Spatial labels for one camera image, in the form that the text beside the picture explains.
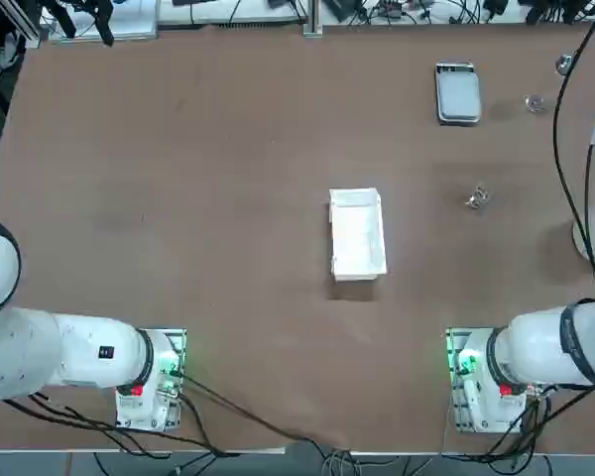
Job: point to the clear glass measuring cup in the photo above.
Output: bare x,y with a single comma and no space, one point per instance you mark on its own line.
477,197

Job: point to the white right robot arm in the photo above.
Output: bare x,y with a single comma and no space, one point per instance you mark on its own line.
535,352

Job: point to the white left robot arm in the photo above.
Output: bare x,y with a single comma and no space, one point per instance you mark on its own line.
79,357

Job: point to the small clear glass cup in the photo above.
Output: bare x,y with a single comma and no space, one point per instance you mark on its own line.
534,102

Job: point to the white open cardboard box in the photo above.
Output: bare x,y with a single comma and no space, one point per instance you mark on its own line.
358,235

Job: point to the silver digital kitchen scale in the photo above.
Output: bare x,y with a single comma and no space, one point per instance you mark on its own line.
458,94

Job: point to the black tripod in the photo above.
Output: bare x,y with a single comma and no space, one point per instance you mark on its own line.
104,20

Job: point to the silver metal knob fitting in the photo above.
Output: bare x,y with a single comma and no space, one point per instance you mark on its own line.
563,63

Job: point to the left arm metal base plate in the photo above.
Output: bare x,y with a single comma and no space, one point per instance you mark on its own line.
181,347

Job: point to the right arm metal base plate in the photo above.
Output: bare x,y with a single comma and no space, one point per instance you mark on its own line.
453,347

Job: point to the aluminium profile post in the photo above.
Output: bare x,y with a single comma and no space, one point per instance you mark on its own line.
313,17

